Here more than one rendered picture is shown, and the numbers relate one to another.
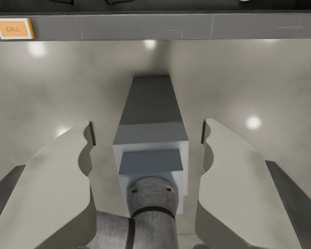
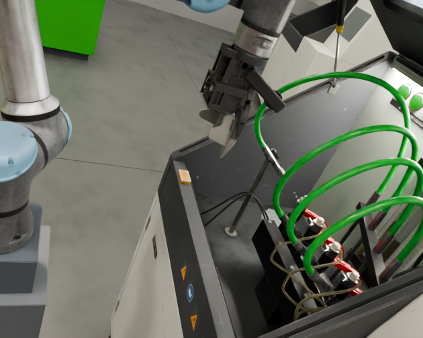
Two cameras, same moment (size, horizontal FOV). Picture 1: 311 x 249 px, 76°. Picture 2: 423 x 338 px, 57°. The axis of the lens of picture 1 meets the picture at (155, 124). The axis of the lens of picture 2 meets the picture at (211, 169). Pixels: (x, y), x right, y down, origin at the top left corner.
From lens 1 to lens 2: 0.80 m
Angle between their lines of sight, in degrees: 75
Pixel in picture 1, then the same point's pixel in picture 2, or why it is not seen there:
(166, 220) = (23, 199)
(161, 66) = not seen: outside the picture
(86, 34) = (186, 203)
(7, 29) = (184, 173)
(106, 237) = (56, 142)
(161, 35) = (195, 237)
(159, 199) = (26, 213)
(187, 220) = not seen: outside the picture
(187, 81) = not seen: outside the picture
